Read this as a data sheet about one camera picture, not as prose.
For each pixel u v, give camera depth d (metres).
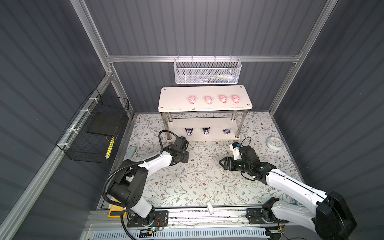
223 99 0.77
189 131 0.96
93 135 0.73
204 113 1.20
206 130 0.96
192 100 0.77
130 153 0.94
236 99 0.77
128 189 0.45
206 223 0.73
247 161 0.64
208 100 0.76
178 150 0.72
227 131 0.97
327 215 0.40
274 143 0.99
